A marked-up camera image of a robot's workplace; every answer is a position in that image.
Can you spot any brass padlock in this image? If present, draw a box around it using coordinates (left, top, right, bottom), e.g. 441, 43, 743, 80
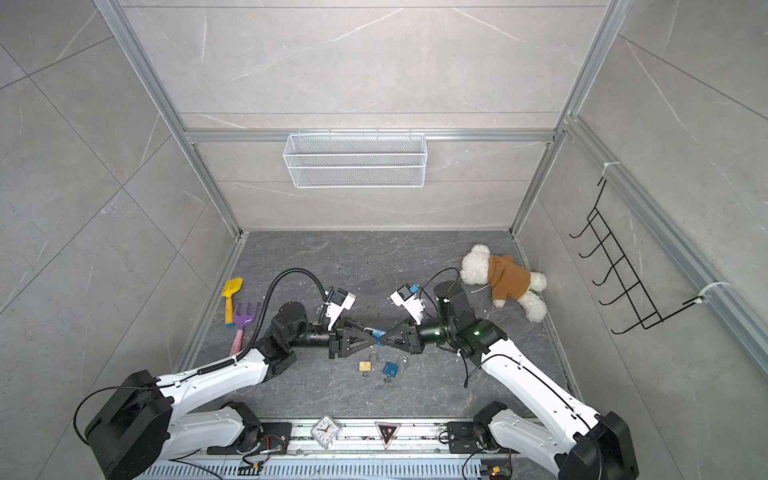
358, 351, 379, 379

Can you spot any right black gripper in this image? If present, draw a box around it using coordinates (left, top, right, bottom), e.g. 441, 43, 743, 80
380, 314, 458, 356

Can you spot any yellow toy shovel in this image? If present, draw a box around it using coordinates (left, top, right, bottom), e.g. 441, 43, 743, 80
222, 277, 243, 327

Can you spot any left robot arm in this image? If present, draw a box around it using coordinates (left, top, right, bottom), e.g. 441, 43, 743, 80
74, 289, 378, 479

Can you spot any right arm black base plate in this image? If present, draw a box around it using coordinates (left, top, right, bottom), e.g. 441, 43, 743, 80
444, 421, 499, 454

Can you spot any small white clock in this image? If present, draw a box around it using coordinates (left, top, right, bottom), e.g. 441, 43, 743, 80
310, 415, 342, 449

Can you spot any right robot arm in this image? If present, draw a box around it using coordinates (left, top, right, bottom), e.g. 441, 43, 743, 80
379, 281, 639, 479

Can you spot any white teddy bear brown hoodie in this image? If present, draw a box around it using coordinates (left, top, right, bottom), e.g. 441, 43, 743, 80
460, 244, 548, 323

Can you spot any purple pink toy rake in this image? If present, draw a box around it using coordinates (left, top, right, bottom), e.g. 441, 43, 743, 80
230, 302, 261, 355

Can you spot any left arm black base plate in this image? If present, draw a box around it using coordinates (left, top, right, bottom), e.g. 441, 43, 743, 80
206, 422, 293, 456

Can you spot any white wire mesh basket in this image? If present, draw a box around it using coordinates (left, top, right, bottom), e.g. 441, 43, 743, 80
283, 133, 428, 189

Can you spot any black wire hook rack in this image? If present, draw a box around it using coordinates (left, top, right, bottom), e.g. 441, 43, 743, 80
569, 177, 705, 335

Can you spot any red triangle warning sign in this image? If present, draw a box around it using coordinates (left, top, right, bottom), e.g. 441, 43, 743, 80
374, 421, 401, 450

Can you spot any blue padlock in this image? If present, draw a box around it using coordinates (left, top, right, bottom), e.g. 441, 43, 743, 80
383, 355, 409, 383
365, 328, 386, 345

